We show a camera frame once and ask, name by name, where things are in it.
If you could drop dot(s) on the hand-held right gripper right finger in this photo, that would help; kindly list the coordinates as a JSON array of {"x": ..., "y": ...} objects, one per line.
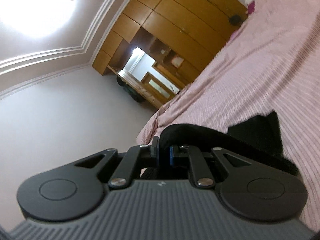
[{"x": 195, "y": 162}]

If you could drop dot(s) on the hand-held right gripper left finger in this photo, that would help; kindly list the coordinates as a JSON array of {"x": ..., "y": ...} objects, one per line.
[{"x": 132, "y": 160}]

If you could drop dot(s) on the black buttoned cardigan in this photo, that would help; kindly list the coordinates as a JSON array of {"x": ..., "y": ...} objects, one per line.
[{"x": 255, "y": 140}]

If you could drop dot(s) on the wooden room door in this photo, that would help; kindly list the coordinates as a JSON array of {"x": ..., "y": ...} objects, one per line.
[{"x": 147, "y": 95}]

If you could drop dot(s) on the dark hanging jacket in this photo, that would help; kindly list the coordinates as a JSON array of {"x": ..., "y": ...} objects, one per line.
[{"x": 130, "y": 90}]

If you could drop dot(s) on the hallway door with glass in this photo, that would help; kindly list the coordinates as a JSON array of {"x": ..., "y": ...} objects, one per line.
[{"x": 160, "y": 85}]

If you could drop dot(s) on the red and white box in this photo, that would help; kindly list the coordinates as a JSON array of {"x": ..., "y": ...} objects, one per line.
[{"x": 177, "y": 61}]

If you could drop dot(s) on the pink checked bedspread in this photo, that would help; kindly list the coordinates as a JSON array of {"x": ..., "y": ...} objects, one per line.
[{"x": 250, "y": 67}]

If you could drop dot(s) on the wooden wardrobe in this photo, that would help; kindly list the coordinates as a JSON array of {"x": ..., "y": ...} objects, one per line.
[{"x": 175, "y": 17}]

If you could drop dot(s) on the small black bag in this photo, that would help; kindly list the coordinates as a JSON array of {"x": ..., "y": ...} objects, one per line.
[{"x": 234, "y": 19}]

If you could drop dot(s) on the small purple cloth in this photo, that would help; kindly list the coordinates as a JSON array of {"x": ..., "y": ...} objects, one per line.
[{"x": 251, "y": 7}]

